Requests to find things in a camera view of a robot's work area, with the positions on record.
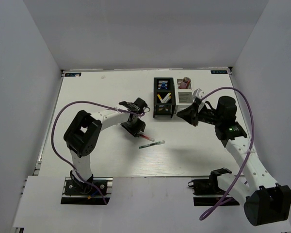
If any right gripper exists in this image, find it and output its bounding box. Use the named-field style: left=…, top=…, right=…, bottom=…
left=177, top=101, right=223, bottom=127

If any red orange pen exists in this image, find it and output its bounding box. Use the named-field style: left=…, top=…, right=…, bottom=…
left=138, top=133, right=155, bottom=142

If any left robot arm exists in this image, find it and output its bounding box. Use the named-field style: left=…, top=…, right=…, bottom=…
left=64, top=98, right=148, bottom=194

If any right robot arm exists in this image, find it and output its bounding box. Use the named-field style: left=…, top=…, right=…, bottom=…
left=177, top=96, right=291, bottom=226

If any white slotted organizer box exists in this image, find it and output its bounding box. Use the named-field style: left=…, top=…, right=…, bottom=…
left=174, top=78, right=194, bottom=115

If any green capped marker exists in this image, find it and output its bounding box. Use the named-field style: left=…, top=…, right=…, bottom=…
left=139, top=140, right=165, bottom=149

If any black slotted organizer box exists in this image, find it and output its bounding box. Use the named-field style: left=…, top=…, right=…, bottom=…
left=153, top=77, right=176, bottom=118

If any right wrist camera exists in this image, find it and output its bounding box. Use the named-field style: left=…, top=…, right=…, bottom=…
left=193, top=88, right=205, bottom=108

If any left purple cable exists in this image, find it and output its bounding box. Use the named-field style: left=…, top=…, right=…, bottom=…
left=50, top=100, right=148, bottom=204

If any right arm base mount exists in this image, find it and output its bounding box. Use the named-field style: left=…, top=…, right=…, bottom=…
left=188, top=168, right=232, bottom=207

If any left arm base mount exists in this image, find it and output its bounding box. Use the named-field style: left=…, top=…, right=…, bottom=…
left=61, top=177, right=113, bottom=205

